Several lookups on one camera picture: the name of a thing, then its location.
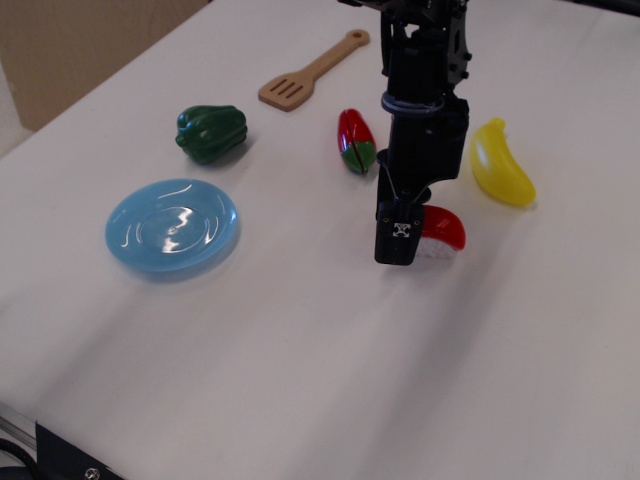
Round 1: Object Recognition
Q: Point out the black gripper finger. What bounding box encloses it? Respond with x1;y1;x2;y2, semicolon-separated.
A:
374;198;425;266

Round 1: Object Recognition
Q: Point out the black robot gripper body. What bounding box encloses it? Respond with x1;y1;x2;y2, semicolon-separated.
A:
365;1;472;203

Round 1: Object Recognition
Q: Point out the red and white toy sushi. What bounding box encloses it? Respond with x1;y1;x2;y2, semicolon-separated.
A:
416;205;466;260

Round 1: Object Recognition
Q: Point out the light blue plastic plate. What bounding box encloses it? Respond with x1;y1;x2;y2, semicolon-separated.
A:
104;178;239;273

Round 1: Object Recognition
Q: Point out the red and green toy pepper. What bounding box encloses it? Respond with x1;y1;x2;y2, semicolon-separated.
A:
337;109;377;175

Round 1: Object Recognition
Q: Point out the yellow toy banana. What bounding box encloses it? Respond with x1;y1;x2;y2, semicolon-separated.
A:
469;117;537;207

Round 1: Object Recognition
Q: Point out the wooden slotted spatula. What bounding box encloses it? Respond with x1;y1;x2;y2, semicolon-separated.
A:
258;29;370;112

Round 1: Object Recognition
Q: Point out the green toy bell pepper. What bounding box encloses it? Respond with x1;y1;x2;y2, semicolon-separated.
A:
175;105;248;165

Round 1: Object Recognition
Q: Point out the black metal corner bracket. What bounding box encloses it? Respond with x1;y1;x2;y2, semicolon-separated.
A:
35;422;124;480

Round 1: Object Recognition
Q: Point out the silver aluminium table rail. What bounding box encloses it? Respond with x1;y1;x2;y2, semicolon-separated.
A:
0;403;37;453

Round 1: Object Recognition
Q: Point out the black cable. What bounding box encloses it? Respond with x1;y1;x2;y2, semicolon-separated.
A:
0;437;41;480

